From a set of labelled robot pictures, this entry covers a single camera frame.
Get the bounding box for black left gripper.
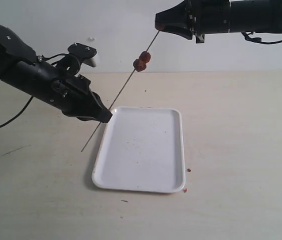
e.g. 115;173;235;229
50;74;113;123

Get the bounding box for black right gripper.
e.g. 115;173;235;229
154;0;231;44

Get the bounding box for thin metal skewer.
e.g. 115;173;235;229
80;30;160;153

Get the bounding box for red fruit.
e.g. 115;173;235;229
139;51;151;64
133;58;147;72
155;24;165;31

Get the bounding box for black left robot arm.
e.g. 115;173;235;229
0;25;112;123

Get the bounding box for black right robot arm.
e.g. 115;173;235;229
154;0;282;44

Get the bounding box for white rectangular plastic tray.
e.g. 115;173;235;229
91;106;186;194

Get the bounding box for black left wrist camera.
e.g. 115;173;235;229
55;43;100;75

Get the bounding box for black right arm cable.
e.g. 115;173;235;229
240;31;282;45

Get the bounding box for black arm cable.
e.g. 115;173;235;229
240;31;282;45
0;96;34;131

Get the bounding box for white blob on wall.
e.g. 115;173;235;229
88;37;95;42

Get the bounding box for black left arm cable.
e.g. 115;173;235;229
0;96;34;131

